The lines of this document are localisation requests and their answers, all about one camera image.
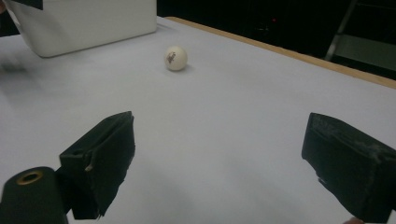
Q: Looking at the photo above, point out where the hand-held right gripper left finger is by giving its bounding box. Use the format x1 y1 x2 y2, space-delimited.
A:
58 110 136 220

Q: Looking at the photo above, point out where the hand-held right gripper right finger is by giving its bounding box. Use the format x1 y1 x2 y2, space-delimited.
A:
301 112 396 224

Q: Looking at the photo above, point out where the white ping-pong ball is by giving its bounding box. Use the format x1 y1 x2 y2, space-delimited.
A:
163 45 189 72

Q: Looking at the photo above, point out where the white plastic box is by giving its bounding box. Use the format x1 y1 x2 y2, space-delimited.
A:
2 0 158 59

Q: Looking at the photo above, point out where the metal stand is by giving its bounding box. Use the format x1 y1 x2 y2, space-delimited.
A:
324 0 396 72

